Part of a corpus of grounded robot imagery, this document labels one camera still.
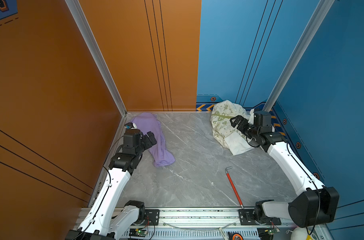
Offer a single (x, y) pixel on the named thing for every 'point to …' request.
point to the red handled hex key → (233, 187)
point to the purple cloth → (146, 122)
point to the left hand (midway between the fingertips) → (147, 135)
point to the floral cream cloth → (230, 137)
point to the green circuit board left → (137, 232)
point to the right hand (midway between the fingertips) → (233, 122)
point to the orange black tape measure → (237, 236)
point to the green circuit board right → (271, 231)
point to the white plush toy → (299, 233)
